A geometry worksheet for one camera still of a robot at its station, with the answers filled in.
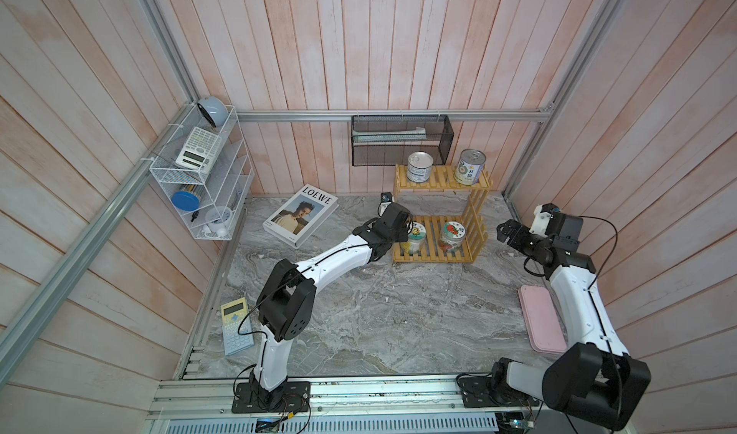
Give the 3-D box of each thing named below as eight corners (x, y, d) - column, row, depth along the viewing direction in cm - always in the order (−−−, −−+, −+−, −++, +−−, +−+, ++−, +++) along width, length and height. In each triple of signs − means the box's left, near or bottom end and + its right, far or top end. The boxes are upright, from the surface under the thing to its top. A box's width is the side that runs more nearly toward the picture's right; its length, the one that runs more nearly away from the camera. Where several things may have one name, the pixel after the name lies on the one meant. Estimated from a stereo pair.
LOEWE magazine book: (263, 229, 111) (261, 223, 108) (308, 189, 125) (306, 183, 122) (296, 249, 105) (294, 243, 102) (339, 204, 119) (338, 198, 116)
